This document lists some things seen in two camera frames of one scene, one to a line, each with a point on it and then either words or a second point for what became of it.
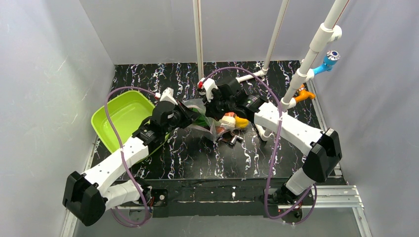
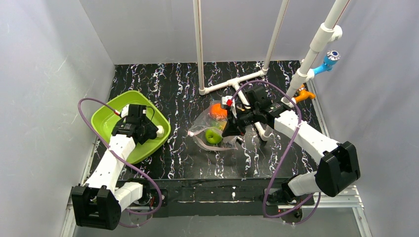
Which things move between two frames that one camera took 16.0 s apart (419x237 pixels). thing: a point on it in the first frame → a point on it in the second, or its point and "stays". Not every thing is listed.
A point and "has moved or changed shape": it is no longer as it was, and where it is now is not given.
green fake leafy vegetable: (201, 120) has moved or changed shape
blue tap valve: (329, 60) stays
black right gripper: (215, 105) → (235, 118)
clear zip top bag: (216, 127) has moved or changed shape
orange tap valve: (303, 94) stays
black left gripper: (183, 113) → (147, 131)
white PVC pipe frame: (327, 33) stays
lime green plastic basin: (129, 111) stays
